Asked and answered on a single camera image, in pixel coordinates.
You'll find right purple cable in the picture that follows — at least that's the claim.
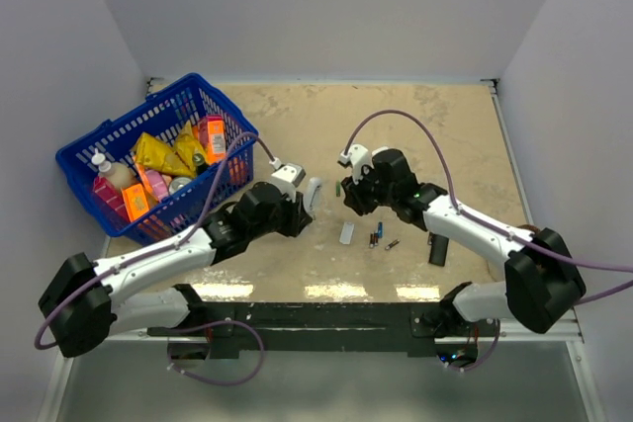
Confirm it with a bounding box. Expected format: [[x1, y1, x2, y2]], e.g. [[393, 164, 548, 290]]
[[340, 111, 633, 305]]

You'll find soap pump bottle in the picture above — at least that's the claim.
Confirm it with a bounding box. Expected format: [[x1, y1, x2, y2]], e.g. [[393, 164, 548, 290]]
[[91, 150, 136, 192]]

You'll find brown cloth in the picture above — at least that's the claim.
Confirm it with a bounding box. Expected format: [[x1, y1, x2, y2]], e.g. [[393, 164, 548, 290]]
[[520, 224, 540, 233]]

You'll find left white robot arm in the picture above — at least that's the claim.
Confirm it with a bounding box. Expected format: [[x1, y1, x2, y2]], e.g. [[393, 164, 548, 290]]
[[38, 178, 322, 358]]

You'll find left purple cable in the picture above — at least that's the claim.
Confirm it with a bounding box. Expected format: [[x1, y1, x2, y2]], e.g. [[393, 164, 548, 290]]
[[33, 132, 283, 350]]

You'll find small orange box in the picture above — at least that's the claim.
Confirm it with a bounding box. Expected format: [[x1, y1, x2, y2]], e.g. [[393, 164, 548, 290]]
[[122, 184, 150, 222]]

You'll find white battery cover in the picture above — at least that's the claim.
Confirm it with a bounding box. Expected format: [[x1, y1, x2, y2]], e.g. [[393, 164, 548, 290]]
[[339, 221, 355, 245]]

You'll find blue plastic shopping basket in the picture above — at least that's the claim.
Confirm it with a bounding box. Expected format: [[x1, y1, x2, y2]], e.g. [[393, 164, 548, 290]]
[[55, 73, 257, 245]]

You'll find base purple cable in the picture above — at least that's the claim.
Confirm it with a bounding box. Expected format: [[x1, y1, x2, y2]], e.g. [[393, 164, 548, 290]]
[[166, 312, 272, 386]]

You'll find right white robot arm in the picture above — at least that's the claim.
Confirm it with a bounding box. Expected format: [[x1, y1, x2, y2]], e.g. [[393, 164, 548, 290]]
[[338, 144, 587, 336]]

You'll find yellow snack bag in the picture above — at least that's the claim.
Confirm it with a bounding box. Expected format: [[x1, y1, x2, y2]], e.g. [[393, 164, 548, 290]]
[[173, 122, 207, 172], [133, 132, 194, 178]]

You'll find white remote control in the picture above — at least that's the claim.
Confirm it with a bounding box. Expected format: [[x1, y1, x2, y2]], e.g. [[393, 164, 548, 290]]
[[303, 177, 322, 218]]

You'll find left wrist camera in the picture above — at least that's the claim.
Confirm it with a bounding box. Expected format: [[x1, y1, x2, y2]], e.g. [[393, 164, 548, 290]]
[[269, 163, 306, 195]]

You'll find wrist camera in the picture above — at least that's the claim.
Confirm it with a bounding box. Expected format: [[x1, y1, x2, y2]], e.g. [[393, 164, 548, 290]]
[[337, 144, 372, 184], [269, 163, 306, 195]]

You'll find orange juice carton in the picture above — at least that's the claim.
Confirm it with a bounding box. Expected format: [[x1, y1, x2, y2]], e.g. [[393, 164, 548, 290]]
[[201, 115, 226, 164]]

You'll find pink round container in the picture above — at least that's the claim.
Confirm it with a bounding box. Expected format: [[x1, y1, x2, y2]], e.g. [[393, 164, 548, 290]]
[[142, 170, 169, 202]]

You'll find pink box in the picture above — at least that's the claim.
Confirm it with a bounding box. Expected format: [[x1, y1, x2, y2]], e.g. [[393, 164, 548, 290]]
[[93, 177, 129, 222]]

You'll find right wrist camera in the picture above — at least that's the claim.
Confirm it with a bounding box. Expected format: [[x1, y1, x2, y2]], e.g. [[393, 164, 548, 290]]
[[337, 144, 372, 184]]

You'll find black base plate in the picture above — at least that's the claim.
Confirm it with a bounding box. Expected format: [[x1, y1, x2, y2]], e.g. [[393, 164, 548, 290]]
[[148, 302, 495, 358]]

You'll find black remote control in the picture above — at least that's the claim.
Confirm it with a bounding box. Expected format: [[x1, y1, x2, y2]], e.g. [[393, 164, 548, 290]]
[[428, 233, 449, 267]]

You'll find silver can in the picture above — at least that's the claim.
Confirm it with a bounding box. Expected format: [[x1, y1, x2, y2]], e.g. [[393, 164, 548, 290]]
[[168, 176, 192, 195]]

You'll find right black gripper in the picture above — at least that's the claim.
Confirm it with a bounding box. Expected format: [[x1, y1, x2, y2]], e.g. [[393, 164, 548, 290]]
[[342, 162, 398, 216]]

